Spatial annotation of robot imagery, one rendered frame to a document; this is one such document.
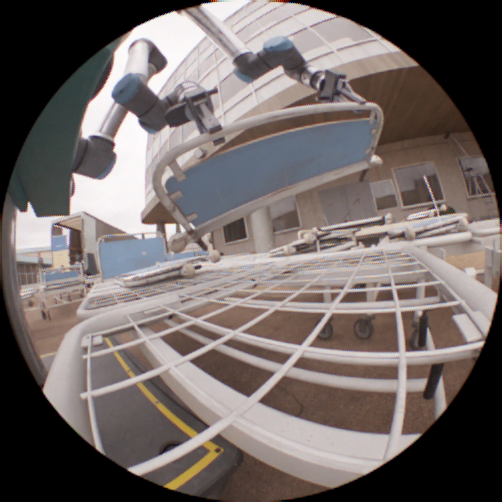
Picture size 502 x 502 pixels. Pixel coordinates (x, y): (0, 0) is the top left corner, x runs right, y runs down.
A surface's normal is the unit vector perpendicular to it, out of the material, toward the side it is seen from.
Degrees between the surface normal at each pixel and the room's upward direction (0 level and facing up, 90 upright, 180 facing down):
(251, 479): 0
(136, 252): 90
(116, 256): 90
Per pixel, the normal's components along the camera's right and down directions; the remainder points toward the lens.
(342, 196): -0.65, 0.11
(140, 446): -0.16, -0.99
